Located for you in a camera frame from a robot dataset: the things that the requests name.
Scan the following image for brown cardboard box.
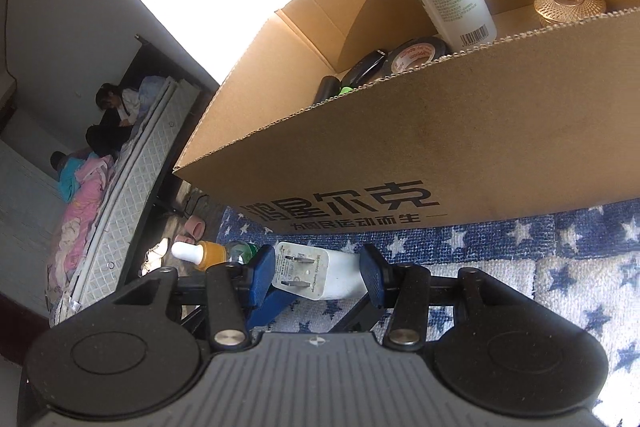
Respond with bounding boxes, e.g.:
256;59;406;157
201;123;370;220
172;0;640;236

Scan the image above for white charger plug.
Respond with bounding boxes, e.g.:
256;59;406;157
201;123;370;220
272;241;369;304

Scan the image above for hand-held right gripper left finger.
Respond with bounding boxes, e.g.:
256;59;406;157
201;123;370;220
112;245;278;353

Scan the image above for black cylinder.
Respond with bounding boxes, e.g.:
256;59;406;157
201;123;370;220
313;76;342;104

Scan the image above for black tape roll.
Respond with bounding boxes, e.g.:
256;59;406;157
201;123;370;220
384;36;450;76

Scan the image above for pink blanket pile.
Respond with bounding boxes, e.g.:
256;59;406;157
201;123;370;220
46;154;119;294

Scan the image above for white shoe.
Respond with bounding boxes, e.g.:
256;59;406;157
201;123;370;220
142;239;172;269

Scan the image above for small orange dropper bottle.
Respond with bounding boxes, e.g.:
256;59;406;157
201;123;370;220
171;240;229;269

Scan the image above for green plastic bottle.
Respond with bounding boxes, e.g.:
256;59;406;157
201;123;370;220
225;240;259;264

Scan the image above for blue and white star blanket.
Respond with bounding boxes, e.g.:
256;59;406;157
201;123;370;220
217;191;640;427

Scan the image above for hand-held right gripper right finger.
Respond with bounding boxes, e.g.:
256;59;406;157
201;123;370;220
360;243;509;351

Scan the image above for gold ribbed jar lid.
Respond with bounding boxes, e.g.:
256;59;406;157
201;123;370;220
533;0;609;30

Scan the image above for white quilted mattress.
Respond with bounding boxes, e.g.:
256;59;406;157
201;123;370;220
52;76;201;324

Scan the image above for black car key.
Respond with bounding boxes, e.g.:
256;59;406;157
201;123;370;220
340;49;389;88

